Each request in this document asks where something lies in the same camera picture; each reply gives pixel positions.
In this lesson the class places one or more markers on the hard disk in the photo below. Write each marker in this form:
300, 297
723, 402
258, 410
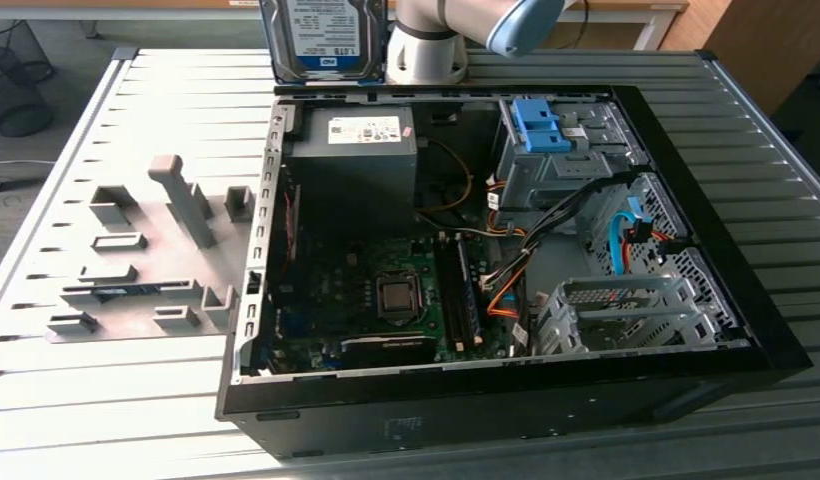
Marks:
323, 35

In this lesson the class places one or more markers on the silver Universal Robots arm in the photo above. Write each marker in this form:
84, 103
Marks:
423, 55

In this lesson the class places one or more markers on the silver disk bay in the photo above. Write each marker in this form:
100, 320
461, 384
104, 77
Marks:
637, 314

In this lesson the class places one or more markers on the silver CPU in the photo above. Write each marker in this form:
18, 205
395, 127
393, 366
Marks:
398, 295

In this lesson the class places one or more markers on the black RAM slot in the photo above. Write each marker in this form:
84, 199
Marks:
450, 295

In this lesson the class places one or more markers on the CPU socket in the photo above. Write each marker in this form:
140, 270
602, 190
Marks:
379, 300

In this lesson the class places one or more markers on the grey power supply unit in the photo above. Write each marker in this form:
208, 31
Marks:
357, 190

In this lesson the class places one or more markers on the green motherboard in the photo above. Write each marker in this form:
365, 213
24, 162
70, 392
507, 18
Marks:
330, 300

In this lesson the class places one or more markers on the black graphics card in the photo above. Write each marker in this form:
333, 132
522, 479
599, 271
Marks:
390, 350

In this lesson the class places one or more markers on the grey metal drive cage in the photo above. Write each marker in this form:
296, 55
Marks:
563, 175

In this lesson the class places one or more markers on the blue plastic drive latch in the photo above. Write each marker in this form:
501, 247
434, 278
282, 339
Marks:
537, 135

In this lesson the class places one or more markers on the black open PC case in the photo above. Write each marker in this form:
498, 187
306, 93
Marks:
450, 405

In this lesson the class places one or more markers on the grey parts rack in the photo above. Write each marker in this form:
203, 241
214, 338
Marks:
150, 240

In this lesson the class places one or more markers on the brown wooden cabinet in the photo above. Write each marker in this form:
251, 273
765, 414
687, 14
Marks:
750, 40

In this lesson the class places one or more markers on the black mesh waste bin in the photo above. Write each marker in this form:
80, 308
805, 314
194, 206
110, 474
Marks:
16, 100

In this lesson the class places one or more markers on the wooden desk white frame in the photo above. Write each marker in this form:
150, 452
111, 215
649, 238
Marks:
116, 11

